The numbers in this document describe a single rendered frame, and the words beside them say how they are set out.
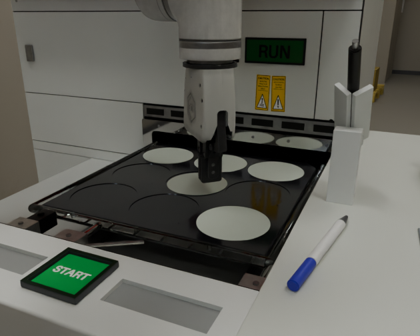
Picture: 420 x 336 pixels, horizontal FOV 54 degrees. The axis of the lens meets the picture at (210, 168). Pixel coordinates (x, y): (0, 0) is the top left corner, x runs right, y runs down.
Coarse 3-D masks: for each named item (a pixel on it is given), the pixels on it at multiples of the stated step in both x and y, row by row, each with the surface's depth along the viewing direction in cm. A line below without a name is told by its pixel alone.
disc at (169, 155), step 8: (152, 152) 85; (160, 152) 85; (168, 152) 85; (176, 152) 85; (184, 152) 85; (152, 160) 80; (160, 160) 80; (168, 160) 80; (176, 160) 81; (184, 160) 81
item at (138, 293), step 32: (0, 224) 43; (0, 256) 38; (32, 256) 38; (0, 288) 33; (96, 288) 33; (128, 288) 34; (160, 288) 33; (192, 288) 33; (224, 288) 33; (0, 320) 33; (32, 320) 31; (64, 320) 30; (96, 320) 30; (128, 320) 30; (160, 320) 30; (192, 320) 30; (224, 320) 30
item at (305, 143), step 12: (144, 120) 95; (156, 120) 94; (168, 120) 94; (144, 132) 96; (168, 132) 93; (180, 132) 92; (240, 132) 86; (252, 132) 85; (264, 132) 84; (276, 132) 84; (144, 144) 97; (276, 144) 84; (288, 144) 83; (300, 144) 82; (312, 144) 81; (324, 144) 80
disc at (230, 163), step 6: (228, 156) 83; (234, 156) 83; (222, 162) 80; (228, 162) 80; (234, 162) 80; (240, 162) 80; (246, 162) 80; (222, 168) 77; (228, 168) 77; (234, 168) 77; (240, 168) 77
